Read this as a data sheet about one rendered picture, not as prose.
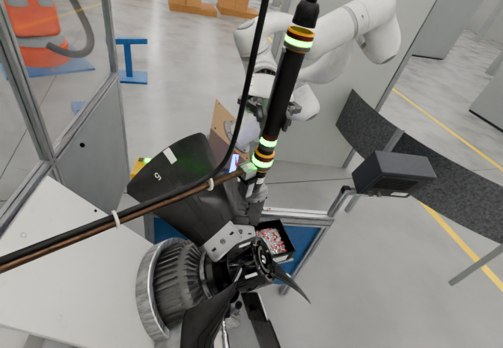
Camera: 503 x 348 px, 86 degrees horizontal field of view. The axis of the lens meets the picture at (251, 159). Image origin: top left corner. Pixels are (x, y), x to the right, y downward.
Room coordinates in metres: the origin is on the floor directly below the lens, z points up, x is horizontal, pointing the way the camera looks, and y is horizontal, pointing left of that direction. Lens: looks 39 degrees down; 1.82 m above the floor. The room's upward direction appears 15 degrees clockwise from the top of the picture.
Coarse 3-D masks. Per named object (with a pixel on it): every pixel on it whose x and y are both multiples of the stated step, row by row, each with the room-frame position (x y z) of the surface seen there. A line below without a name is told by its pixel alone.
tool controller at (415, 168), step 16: (368, 160) 0.97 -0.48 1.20; (384, 160) 0.93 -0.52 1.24; (400, 160) 0.96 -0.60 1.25; (416, 160) 0.99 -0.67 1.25; (352, 176) 1.00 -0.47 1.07; (368, 176) 0.92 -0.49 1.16; (384, 176) 0.88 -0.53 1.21; (400, 176) 0.90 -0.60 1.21; (416, 176) 0.91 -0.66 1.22; (432, 176) 0.93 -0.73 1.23; (368, 192) 0.91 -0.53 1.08; (384, 192) 0.93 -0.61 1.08; (400, 192) 0.95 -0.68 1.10
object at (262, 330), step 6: (252, 324) 0.28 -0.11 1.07; (258, 324) 0.27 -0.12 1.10; (264, 324) 0.26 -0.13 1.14; (270, 324) 0.25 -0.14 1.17; (258, 330) 0.26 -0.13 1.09; (264, 330) 0.26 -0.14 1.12; (270, 330) 0.25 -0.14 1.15; (258, 336) 0.26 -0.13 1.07; (264, 336) 0.25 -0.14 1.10; (270, 336) 0.24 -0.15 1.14; (276, 336) 0.23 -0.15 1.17; (258, 342) 0.25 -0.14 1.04; (264, 342) 0.24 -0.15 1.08; (270, 342) 0.23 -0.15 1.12; (276, 342) 0.22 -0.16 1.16
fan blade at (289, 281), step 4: (276, 268) 0.50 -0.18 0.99; (280, 268) 0.53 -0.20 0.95; (276, 272) 0.44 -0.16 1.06; (280, 272) 0.47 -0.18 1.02; (284, 272) 0.51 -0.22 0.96; (276, 276) 0.41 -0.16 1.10; (280, 276) 0.43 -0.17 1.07; (284, 276) 0.46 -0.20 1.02; (288, 276) 0.50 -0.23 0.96; (280, 280) 0.40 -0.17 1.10; (284, 280) 0.42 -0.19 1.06; (288, 280) 0.45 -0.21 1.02; (292, 280) 0.49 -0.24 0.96; (288, 284) 0.41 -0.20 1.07; (292, 284) 0.43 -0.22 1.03; (296, 284) 0.48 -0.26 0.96; (296, 288) 0.43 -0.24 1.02; (300, 288) 0.47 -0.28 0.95; (300, 292) 0.43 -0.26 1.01; (304, 296) 0.42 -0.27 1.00; (308, 300) 0.43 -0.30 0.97
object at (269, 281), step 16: (256, 240) 0.40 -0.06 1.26; (208, 256) 0.35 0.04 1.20; (224, 256) 0.37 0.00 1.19; (240, 256) 0.35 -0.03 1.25; (256, 256) 0.35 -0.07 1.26; (208, 272) 0.32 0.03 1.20; (224, 272) 0.33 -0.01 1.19; (272, 272) 0.36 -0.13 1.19; (240, 288) 0.30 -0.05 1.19; (256, 288) 0.31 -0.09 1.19
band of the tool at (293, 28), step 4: (288, 28) 0.45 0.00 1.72; (292, 28) 0.47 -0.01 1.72; (296, 28) 0.47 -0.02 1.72; (304, 28) 0.47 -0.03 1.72; (296, 32) 0.43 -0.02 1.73; (300, 32) 0.47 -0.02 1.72; (304, 32) 0.47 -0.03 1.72; (308, 32) 0.47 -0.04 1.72; (312, 32) 0.46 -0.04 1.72; (288, 36) 0.44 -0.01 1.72; (304, 36) 0.43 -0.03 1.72; (308, 36) 0.43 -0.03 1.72; (312, 36) 0.44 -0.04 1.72; (300, 40) 0.43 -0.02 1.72; (292, 44) 0.43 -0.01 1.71; (300, 52) 0.44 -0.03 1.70; (304, 52) 0.44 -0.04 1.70
